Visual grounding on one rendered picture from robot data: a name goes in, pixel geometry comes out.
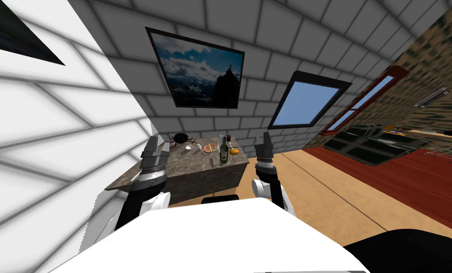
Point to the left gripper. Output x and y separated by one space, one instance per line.
154 159

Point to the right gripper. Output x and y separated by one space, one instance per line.
264 151

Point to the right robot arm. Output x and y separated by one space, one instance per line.
273 185

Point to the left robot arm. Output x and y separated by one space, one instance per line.
135 204

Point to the black spider-shaped object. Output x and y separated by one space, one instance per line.
180 138

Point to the orange fruit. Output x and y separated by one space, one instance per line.
234 151

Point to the brown marble table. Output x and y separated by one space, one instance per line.
195 170

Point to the green wine bottle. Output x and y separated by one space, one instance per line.
223 153

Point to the clear glass bottle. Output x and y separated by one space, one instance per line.
221 141

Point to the black framed window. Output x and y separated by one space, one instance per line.
305 102

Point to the plate with pizza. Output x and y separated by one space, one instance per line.
210 148

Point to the dark green sofa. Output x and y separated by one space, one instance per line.
370 146

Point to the red framed window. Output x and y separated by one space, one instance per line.
362 99

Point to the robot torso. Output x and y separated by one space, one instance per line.
226 239

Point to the wooden side table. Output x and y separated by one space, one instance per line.
434 133

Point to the dark picture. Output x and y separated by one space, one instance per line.
13 32

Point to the mountain sky picture, black frame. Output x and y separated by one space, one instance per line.
199 70

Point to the white wall vent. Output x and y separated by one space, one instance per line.
432 97

